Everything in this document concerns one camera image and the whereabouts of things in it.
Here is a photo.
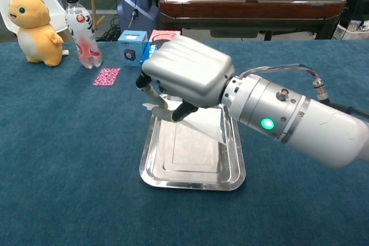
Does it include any light blue speaker box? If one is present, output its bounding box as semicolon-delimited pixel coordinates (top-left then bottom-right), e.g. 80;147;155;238
117;29;148;67

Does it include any clear drink bottle black cap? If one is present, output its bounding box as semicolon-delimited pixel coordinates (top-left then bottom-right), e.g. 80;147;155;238
64;0;103;70

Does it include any brown mahjong table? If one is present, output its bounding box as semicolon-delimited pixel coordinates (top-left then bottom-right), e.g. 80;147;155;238
157;0;347;41

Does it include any pink patterned card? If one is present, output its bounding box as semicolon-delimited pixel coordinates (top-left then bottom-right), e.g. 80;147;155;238
92;67;121;87

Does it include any yellow plush toy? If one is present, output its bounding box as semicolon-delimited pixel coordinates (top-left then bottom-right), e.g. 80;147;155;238
7;0;65;67

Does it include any blue cookie box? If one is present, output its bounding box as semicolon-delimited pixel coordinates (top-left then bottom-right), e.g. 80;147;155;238
140;29;182;66

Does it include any stainless steel tray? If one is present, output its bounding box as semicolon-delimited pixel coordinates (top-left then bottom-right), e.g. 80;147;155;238
139;93;246;192

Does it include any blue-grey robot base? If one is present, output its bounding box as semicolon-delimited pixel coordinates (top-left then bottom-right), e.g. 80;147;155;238
116;0;160;38

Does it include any black floor cable bundle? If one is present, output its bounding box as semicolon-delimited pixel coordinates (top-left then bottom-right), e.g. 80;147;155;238
96;14;122;41

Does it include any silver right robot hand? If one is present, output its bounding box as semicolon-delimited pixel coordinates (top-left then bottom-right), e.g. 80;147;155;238
135;35;236;123

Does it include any white paper sheet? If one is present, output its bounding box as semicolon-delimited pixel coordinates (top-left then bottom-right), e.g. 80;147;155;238
142;93;230;146

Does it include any blue felt table cover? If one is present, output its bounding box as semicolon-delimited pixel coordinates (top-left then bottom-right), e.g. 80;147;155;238
0;40;369;246

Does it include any arm wrist cable with connector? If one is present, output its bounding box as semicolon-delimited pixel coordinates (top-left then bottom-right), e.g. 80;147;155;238
238;63;369;120

